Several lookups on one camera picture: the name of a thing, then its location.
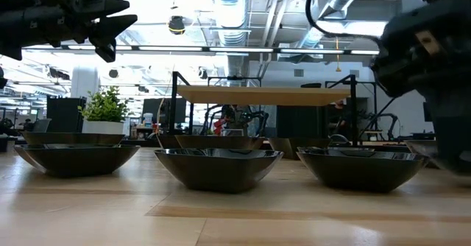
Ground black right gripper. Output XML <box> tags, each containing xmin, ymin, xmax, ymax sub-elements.
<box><xmin>369</xmin><ymin>0</ymin><xmax>471</xmax><ymax>166</ymax></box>

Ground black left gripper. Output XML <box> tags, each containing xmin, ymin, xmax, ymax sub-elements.
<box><xmin>32</xmin><ymin>0</ymin><xmax>138</xmax><ymax>48</ymax></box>

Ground black leaf mini plate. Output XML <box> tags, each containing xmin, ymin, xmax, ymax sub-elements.
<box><xmin>296</xmin><ymin>148</ymin><xmax>431</xmax><ymax>194</ymax></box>
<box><xmin>21</xmin><ymin>144</ymin><xmax>141</xmax><ymax>178</ymax></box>
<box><xmin>296</xmin><ymin>145</ymin><xmax>377</xmax><ymax>153</ymax></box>
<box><xmin>153</xmin><ymin>147</ymin><xmax>285</xmax><ymax>194</ymax></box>
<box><xmin>13</xmin><ymin>144</ymin><xmax>40</xmax><ymax>167</ymax></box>

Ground black round ceiling device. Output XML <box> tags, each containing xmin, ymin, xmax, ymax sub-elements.
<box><xmin>168</xmin><ymin>15</ymin><xmax>186</xmax><ymax>36</ymax></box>

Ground green plant white pot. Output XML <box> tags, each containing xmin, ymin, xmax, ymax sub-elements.
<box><xmin>77</xmin><ymin>85</ymin><xmax>131</xmax><ymax>136</ymax></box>

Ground black cabinet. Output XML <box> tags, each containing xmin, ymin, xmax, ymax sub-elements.
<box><xmin>46</xmin><ymin>96</ymin><xmax>88</xmax><ymax>133</ymax></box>

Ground dark monitor screen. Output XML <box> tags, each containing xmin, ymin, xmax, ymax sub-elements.
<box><xmin>142</xmin><ymin>97</ymin><xmax>188</xmax><ymax>124</ymax></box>

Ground ceiling light strip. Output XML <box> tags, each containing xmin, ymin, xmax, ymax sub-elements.
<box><xmin>21</xmin><ymin>44</ymin><xmax>380</xmax><ymax>57</ymax></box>

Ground black partition panel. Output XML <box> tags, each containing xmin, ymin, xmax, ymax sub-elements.
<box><xmin>275</xmin><ymin>105</ymin><xmax>330</xmax><ymax>139</ymax></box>

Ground wooden shelf black legs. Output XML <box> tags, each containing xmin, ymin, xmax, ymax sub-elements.
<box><xmin>169</xmin><ymin>71</ymin><xmax>358</xmax><ymax>147</ymax></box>

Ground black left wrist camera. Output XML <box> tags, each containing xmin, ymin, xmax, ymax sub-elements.
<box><xmin>93</xmin><ymin>41</ymin><xmax>118</xmax><ymax>64</ymax></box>

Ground thin black cable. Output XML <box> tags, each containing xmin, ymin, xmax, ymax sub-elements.
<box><xmin>361</xmin><ymin>97</ymin><xmax>397</xmax><ymax>130</ymax></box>

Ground yellow hanging cord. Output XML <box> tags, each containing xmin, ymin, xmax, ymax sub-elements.
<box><xmin>334</xmin><ymin>35</ymin><xmax>342</xmax><ymax>73</ymax></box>

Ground black background rig frame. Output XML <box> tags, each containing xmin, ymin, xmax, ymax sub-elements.
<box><xmin>207</xmin><ymin>75</ymin><xmax>263</xmax><ymax>89</ymax></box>

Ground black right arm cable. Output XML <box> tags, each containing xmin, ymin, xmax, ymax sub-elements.
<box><xmin>304</xmin><ymin>0</ymin><xmax>383</xmax><ymax>41</ymax></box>

